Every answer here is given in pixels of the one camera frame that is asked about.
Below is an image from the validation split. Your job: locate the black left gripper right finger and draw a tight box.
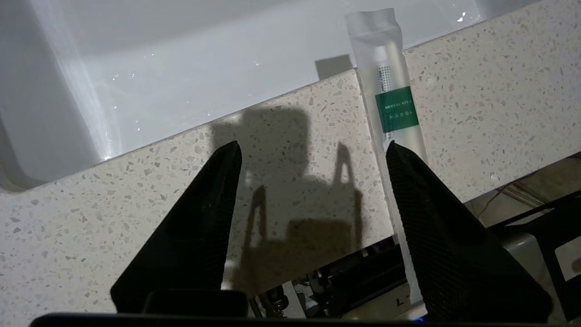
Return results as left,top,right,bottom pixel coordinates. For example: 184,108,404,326
385,141,553,321

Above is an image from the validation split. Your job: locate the long green label packet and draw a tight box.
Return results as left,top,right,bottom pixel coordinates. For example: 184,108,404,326
345,8,429,306

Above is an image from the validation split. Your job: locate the white sink basin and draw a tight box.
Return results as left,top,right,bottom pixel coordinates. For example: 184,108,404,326
0,0,545,193

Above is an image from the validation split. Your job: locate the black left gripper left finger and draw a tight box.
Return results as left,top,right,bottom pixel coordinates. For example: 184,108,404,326
110,140,243,315

